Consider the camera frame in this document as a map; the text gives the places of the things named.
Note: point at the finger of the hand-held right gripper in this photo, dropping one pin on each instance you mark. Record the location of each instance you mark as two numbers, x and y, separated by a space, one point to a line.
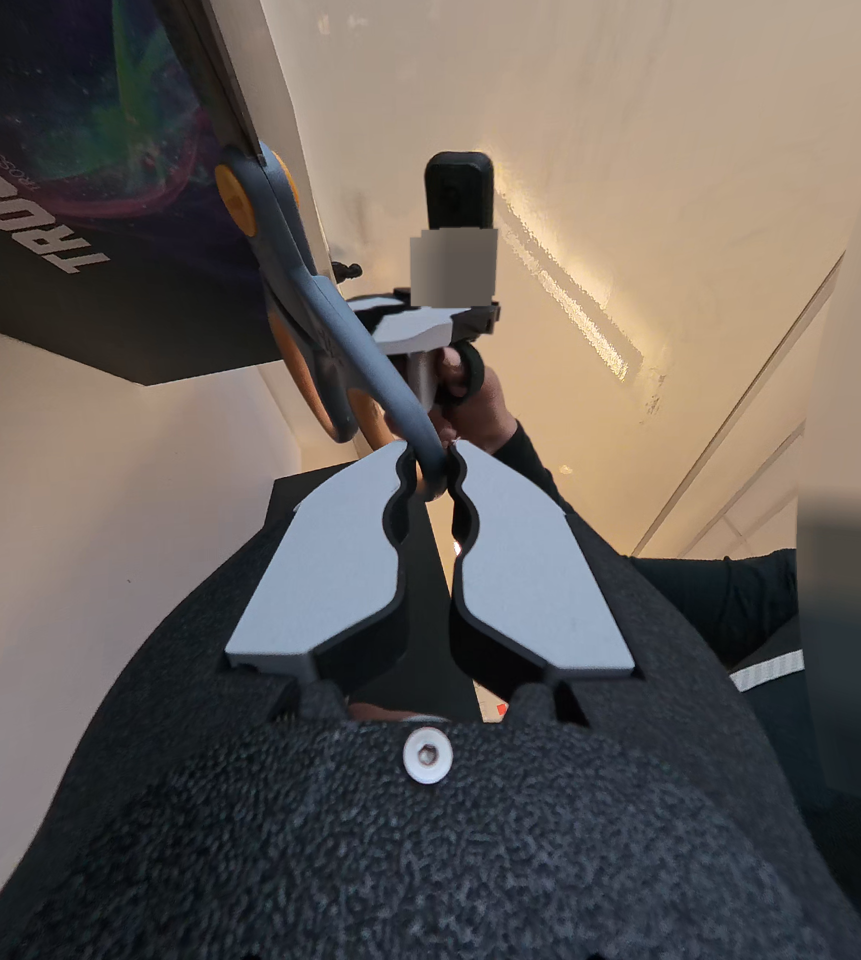
423 334
382 304

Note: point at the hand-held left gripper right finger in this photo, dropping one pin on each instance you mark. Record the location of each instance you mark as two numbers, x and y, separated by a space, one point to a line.
535 592

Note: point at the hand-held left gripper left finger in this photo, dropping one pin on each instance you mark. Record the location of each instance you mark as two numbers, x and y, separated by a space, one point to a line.
325 585

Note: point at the grey orange scissors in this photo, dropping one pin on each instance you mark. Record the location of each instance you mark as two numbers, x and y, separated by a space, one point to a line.
333 330

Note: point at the black board panel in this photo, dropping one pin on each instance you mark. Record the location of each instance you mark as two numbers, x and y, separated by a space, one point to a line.
100 315

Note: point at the person's right forearm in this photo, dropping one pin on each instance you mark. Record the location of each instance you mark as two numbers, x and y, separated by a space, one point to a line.
700 600

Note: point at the person's right hand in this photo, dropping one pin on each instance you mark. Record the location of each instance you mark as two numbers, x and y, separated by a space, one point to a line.
483 420

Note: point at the small black knob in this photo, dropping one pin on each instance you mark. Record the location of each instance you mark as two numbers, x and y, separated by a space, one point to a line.
346 271

